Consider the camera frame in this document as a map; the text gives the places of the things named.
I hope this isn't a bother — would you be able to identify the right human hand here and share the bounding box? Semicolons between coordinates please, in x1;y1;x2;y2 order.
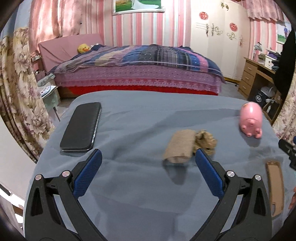
288;187;296;209

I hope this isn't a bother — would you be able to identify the pink pig mug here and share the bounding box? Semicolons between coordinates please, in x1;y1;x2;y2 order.
239;102;263;139

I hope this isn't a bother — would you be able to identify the black hanging garment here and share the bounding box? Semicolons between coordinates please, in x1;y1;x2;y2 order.
273;29;296;101

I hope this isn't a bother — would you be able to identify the wooden desk with drawers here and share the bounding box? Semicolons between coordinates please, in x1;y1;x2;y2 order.
238;58;283;124

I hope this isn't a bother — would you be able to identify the black smartphone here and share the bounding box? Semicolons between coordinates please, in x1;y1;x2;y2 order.
60;102;102;153

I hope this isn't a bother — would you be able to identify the brown folded sock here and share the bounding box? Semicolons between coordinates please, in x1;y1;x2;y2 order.
163;130;196;164

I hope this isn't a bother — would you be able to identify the silver desk lamp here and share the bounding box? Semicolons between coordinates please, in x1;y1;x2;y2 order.
252;42;262;61

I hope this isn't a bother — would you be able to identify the left floral curtain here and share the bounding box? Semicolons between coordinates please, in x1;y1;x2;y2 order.
1;28;54;163

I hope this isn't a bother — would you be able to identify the small green bedside stool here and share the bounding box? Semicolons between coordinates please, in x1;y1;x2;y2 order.
38;74;62;122

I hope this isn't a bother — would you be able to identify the white wardrobe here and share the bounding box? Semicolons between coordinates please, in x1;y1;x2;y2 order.
190;0;250;81

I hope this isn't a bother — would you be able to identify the plaid patchwork blanket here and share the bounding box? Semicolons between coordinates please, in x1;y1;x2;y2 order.
50;44;225;82

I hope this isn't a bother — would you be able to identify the bed with purple sheet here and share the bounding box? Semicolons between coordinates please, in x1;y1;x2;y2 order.
54;65;225;97

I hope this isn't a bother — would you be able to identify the pink headboard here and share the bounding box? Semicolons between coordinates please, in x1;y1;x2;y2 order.
38;34;103;72

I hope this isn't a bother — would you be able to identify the yellow duck plush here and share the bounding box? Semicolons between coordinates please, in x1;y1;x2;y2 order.
77;44;91;54

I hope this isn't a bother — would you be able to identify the pink window curtain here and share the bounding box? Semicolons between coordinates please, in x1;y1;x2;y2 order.
29;0;83;53

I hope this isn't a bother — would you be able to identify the framed wedding picture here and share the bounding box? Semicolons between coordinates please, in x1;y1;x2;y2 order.
112;0;165;16

